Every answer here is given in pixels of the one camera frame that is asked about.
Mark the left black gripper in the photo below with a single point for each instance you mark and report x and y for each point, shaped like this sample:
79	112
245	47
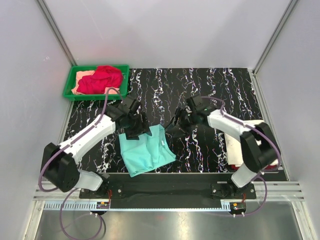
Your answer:
143	127

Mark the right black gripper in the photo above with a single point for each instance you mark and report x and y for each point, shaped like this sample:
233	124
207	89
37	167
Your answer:
174	118

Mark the teal t-shirt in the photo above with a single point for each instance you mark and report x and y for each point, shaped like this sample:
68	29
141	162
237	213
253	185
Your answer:
147	153

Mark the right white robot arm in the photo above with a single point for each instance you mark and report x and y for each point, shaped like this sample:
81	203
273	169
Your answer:
257	144

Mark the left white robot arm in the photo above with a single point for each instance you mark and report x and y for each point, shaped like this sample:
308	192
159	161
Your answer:
59	170

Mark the black marble pattern mat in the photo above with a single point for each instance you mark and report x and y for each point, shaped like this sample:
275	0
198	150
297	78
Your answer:
161	91

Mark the red t-shirt in bin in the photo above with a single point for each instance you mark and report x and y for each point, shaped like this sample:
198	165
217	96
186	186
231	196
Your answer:
116	75

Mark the folded white t-shirt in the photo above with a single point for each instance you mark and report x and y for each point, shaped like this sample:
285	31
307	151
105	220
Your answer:
233	145

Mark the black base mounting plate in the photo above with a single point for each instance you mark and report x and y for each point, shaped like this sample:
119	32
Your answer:
213	185

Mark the folded red t-shirt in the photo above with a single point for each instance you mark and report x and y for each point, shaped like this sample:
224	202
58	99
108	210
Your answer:
268	168

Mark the peach t-shirt in bin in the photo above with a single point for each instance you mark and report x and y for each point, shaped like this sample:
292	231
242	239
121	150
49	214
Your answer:
87	83

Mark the green plastic bin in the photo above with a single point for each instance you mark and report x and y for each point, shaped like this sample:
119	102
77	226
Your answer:
71	83

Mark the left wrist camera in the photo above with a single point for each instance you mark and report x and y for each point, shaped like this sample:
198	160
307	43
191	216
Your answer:
130	105

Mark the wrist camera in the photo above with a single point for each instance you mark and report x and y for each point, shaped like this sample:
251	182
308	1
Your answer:
130	105
197	106

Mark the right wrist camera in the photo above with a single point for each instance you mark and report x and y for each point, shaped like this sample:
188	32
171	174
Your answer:
197	106

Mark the aluminium frame rail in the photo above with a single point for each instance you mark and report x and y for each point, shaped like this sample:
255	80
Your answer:
276	191

